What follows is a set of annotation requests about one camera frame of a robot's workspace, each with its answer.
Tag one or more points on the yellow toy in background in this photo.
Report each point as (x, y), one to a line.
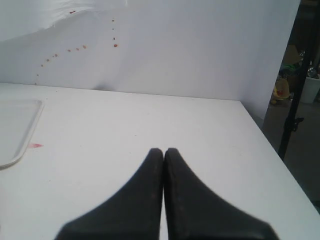
(280, 91)

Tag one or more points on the white rectangular plastic tray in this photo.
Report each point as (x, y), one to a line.
(18, 120)

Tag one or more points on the white bucket in background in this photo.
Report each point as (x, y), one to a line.
(310, 90)

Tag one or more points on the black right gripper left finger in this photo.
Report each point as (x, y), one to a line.
(132, 213)

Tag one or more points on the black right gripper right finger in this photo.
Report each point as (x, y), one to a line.
(194, 212)

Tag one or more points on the black tripod stand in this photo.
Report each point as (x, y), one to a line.
(291, 123)

